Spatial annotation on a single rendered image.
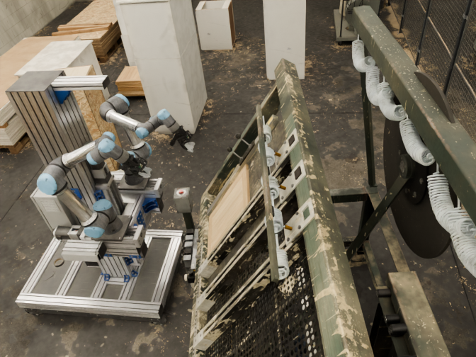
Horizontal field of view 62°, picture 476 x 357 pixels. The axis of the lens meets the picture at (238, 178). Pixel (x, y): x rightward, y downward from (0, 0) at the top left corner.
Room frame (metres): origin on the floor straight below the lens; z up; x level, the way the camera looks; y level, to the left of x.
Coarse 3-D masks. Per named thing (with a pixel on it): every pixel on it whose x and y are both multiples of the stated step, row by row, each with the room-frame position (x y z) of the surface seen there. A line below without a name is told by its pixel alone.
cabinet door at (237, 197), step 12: (240, 180) 1.95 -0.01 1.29; (228, 192) 2.00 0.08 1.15; (240, 192) 1.84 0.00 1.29; (228, 204) 1.89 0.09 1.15; (240, 204) 1.74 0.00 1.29; (216, 216) 1.95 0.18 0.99; (228, 216) 1.78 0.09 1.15; (216, 228) 1.83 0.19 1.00; (228, 228) 1.68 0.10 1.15; (216, 240) 1.72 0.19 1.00
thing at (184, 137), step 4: (180, 128) 2.24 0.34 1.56; (172, 132) 2.24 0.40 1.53; (176, 132) 2.26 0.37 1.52; (180, 132) 2.25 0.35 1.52; (184, 132) 2.24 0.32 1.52; (188, 132) 2.27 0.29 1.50; (180, 136) 2.25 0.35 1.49; (184, 136) 2.22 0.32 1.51; (188, 136) 2.26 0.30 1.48; (180, 140) 2.23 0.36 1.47; (184, 140) 2.24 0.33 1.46; (188, 140) 2.22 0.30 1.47
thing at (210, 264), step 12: (288, 144) 1.50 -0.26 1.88; (276, 156) 1.54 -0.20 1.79; (288, 156) 1.48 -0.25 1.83; (276, 168) 1.46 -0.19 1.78; (288, 168) 1.48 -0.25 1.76; (252, 204) 1.50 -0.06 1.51; (240, 216) 1.53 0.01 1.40; (252, 216) 1.49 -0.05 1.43; (240, 228) 1.49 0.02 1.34; (228, 240) 1.50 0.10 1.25; (216, 252) 1.51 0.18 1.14; (228, 252) 1.50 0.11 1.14; (204, 264) 1.54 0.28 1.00; (216, 264) 1.51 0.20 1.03; (204, 276) 1.51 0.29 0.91
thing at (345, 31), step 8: (344, 0) 6.54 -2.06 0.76; (352, 0) 6.87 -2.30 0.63; (360, 0) 6.72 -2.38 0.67; (368, 0) 6.80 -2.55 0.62; (376, 0) 6.66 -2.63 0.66; (344, 8) 7.35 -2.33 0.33; (352, 8) 6.74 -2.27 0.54; (376, 8) 6.66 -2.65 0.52; (336, 16) 7.47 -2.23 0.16; (344, 16) 7.42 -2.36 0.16; (336, 24) 7.11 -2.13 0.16; (344, 24) 7.06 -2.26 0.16; (336, 32) 6.77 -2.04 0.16; (344, 32) 6.72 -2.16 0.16; (352, 32) 6.68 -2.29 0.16; (336, 40) 6.54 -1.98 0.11; (344, 40) 6.51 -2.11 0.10
